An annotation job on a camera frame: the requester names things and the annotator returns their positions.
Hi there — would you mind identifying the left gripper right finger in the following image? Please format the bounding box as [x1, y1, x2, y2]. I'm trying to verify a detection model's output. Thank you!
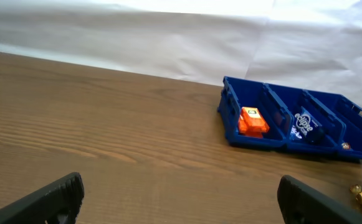
[277, 174, 362, 224]

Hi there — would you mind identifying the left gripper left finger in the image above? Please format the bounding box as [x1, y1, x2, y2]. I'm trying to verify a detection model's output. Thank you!
[0, 172, 85, 224]

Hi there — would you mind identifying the blue candy pack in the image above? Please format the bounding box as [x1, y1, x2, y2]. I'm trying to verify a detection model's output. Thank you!
[292, 106, 326, 144]
[289, 124, 303, 141]

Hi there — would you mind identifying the orange candy box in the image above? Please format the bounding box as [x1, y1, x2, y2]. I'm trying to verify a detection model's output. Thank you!
[237, 114, 264, 139]
[240, 106, 270, 134]

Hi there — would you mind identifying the blue tray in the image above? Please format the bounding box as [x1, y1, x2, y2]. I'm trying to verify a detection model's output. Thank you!
[217, 76, 362, 162]

